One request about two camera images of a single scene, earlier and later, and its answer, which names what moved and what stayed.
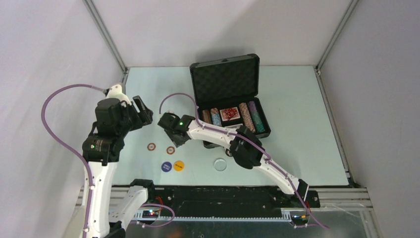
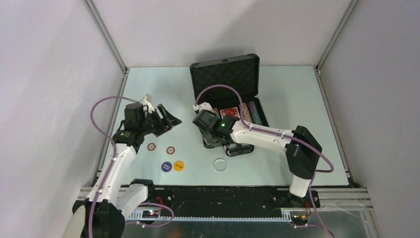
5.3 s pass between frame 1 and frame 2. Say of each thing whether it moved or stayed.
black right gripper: moved
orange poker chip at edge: stayed
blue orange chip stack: stayed
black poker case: stayed
